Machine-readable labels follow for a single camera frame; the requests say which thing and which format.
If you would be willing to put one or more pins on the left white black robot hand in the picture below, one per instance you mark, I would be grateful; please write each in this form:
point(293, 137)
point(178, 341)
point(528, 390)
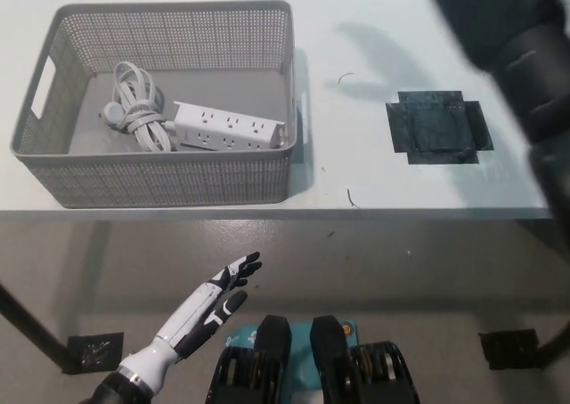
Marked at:
point(200, 315)

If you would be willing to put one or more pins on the black robot body block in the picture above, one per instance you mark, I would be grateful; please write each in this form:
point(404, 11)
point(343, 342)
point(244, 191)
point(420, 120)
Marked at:
point(329, 350)
point(271, 341)

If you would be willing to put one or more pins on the grey perforated plastic basket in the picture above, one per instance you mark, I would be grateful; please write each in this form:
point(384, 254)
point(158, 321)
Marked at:
point(156, 177)

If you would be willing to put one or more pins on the black table leg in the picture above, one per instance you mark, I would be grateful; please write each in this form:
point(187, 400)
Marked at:
point(559, 339)
point(38, 326)

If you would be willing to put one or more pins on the black tape patch on table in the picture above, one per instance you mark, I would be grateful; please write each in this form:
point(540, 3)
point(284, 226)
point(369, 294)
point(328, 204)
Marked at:
point(438, 128)

